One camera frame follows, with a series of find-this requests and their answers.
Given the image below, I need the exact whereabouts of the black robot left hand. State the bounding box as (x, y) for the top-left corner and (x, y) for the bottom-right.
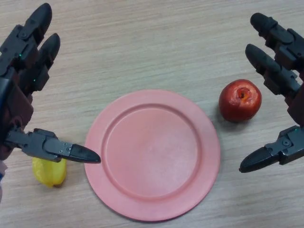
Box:
(0, 2), (102, 164)

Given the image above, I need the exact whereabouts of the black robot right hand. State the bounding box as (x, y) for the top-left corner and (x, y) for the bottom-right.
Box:
(238, 13), (304, 173)

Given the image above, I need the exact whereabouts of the red apple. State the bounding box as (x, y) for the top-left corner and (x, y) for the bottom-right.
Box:
(218, 79), (262, 123)

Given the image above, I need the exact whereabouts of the pink round plate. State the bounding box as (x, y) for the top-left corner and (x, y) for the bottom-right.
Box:
(84, 89), (221, 222)

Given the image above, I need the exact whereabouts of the yellow starfruit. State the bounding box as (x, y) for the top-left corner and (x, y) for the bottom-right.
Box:
(32, 156), (67, 189)

